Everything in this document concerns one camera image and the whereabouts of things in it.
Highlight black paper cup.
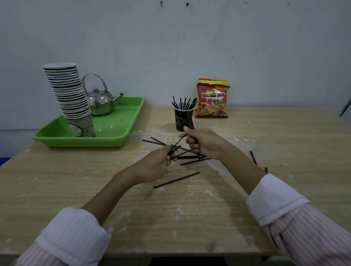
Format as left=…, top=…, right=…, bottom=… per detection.
left=174, top=105, right=196, bottom=132

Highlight steel kettle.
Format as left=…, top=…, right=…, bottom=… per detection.
left=82, top=74, right=124, bottom=117

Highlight green plastic tray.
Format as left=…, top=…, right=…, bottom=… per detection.
left=33, top=97, right=145, bottom=148

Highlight person's left hand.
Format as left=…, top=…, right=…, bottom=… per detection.
left=121, top=145, right=178, bottom=186

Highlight dark rod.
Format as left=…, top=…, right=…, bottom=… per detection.
left=339, top=98, right=351, bottom=118

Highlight yellow-topped snack packet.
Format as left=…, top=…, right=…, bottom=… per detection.
left=198, top=78, right=229, bottom=86

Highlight person's right forearm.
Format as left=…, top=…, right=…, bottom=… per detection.
left=219, top=142, right=351, bottom=266

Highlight person's right hand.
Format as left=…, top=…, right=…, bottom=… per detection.
left=178, top=126, right=229, bottom=160

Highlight red snack packet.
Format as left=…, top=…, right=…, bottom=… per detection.
left=195, top=83, right=230, bottom=119

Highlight person's left forearm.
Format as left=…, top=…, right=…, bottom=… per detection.
left=16, top=170, right=135, bottom=266

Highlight stack of paper cups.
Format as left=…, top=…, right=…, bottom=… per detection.
left=42, top=62, right=96, bottom=138

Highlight bunch of black straws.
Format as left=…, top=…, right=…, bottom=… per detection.
left=171, top=96, right=198, bottom=111

